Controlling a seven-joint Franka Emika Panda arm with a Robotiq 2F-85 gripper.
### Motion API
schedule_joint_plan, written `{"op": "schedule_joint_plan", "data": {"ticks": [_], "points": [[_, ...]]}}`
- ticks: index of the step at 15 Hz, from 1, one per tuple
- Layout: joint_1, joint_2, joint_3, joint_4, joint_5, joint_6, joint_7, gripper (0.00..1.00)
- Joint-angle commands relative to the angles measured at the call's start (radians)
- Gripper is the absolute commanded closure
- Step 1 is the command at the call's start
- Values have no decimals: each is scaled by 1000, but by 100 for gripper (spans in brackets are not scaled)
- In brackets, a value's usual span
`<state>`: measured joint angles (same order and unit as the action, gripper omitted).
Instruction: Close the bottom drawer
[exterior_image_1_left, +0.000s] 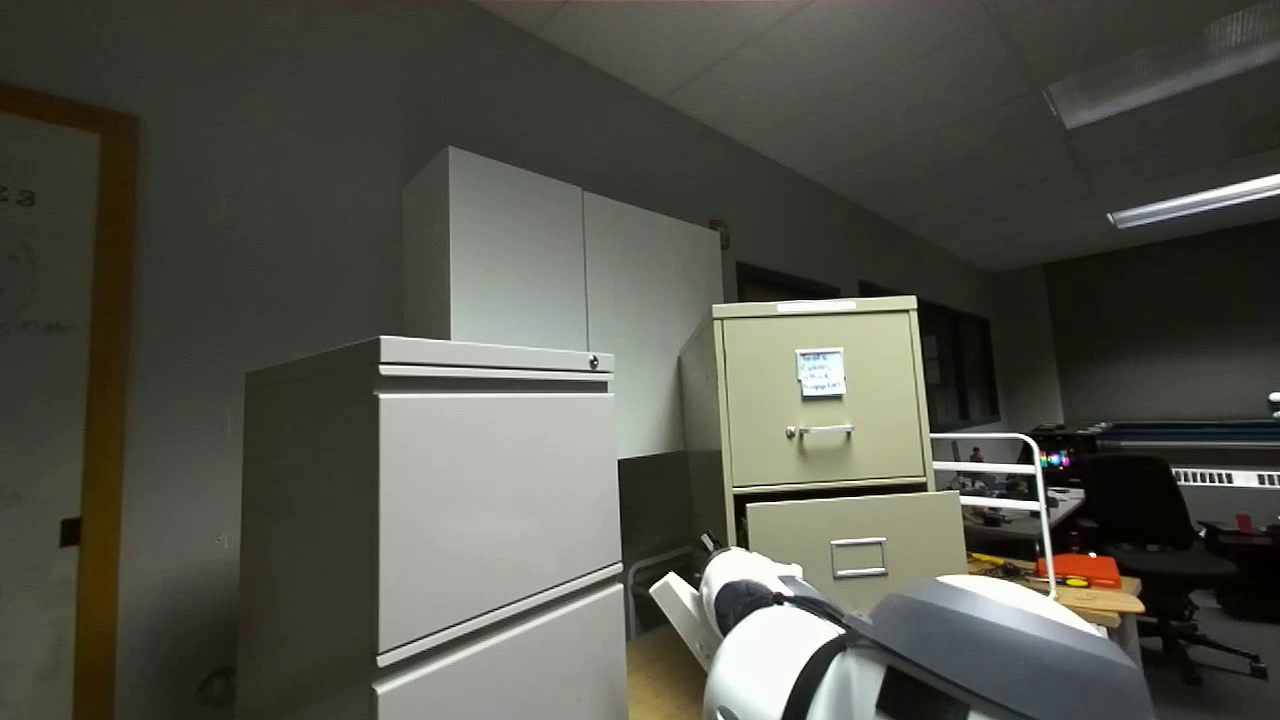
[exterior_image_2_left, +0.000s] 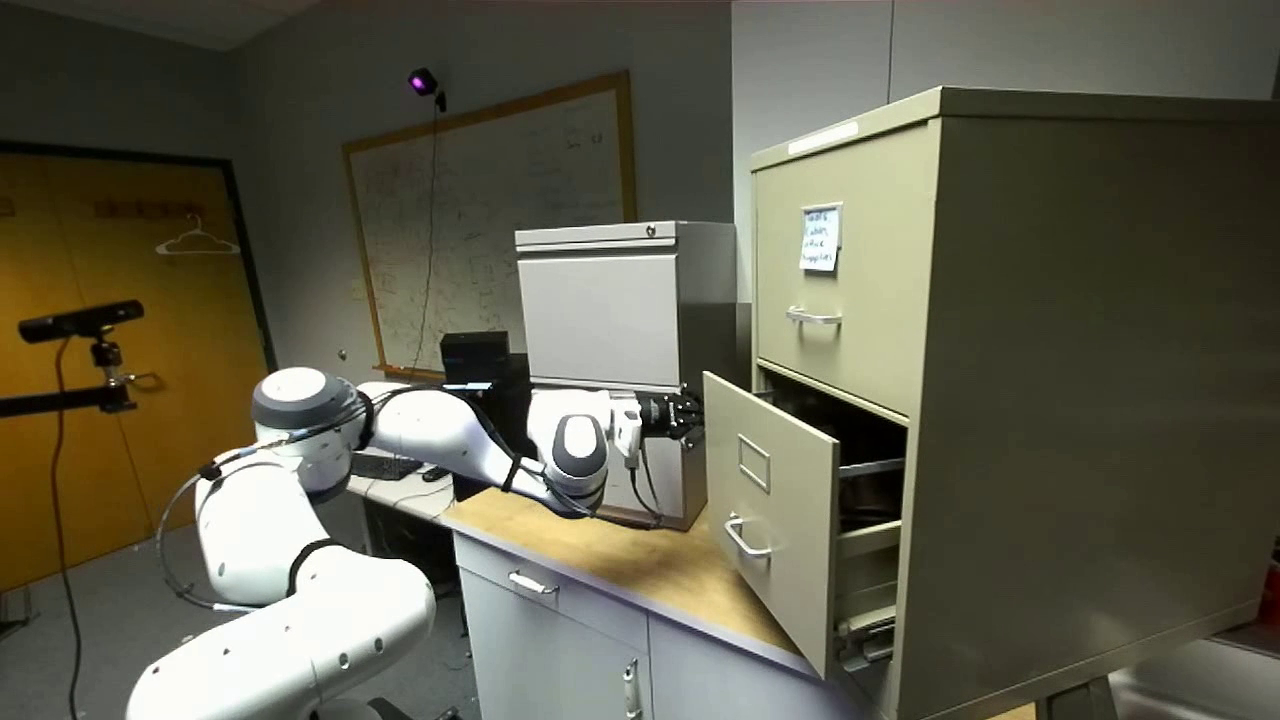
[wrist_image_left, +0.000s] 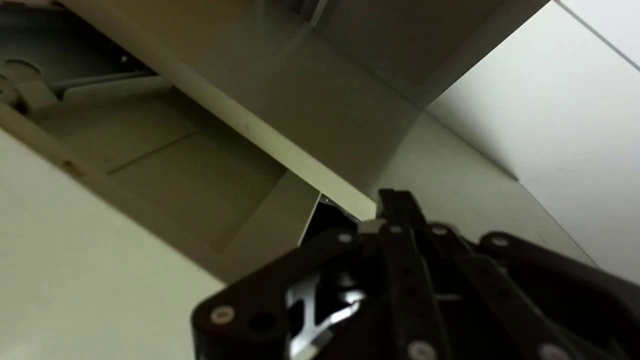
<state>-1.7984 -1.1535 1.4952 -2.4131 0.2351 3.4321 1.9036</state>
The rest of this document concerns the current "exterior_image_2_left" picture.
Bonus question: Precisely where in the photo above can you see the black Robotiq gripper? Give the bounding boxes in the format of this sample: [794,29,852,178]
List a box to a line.
[641,387,708,448]

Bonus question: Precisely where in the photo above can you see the beige unlabelled file drawer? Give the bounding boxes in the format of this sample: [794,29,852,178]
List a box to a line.
[701,369,913,685]

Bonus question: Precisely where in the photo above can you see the grey cabinet drawer front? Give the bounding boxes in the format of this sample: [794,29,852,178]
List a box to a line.
[455,537,634,630]

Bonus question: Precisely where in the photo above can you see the beige file drawer with label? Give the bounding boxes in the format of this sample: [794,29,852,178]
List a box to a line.
[749,121,943,425]

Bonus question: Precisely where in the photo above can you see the grey lateral file cabinet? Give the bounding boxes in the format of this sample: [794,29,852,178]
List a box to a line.
[510,217,739,530]

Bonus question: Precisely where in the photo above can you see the grey cabinet with wooden top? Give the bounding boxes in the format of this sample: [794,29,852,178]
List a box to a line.
[443,484,854,720]

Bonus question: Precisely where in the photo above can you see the black computer monitor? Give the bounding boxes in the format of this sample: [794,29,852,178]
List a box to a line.
[434,328,541,463]

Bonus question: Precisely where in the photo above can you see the white paper label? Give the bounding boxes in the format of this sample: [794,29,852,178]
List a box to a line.
[794,198,846,281]

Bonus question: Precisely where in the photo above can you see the white office desk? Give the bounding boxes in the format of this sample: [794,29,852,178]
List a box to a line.
[343,451,465,530]

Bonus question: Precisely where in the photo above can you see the beige metal filing cabinet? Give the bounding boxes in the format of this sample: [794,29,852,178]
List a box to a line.
[745,83,1280,720]

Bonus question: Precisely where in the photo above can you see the orange door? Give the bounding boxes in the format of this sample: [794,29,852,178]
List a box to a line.
[0,141,274,594]

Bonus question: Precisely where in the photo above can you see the angular silver drawer handle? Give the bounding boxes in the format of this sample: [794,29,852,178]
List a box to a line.
[719,513,781,567]

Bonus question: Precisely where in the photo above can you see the beige rounded drawer handle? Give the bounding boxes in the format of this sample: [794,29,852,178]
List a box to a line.
[781,300,846,338]

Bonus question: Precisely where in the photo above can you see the whiteboard with wooden frame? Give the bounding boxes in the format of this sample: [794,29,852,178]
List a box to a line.
[340,68,641,387]

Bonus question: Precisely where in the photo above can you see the grey cabinet door without handle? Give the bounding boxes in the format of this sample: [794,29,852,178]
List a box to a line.
[646,619,837,720]

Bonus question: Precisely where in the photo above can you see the grey cabinet door with handle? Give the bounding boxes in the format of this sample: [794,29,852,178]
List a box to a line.
[455,573,653,720]

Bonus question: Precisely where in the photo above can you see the purple glowing camera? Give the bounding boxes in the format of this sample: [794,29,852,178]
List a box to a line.
[405,63,450,115]

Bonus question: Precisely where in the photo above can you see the white wire coat hanger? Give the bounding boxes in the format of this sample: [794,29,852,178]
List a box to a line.
[146,222,247,264]

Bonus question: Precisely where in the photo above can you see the black bar stereo camera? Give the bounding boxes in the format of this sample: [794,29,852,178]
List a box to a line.
[16,295,146,346]

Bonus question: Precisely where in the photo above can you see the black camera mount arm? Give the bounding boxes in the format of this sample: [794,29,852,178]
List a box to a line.
[0,337,146,425]

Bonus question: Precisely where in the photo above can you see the black camera cable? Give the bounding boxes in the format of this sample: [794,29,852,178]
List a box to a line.
[44,337,91,720]

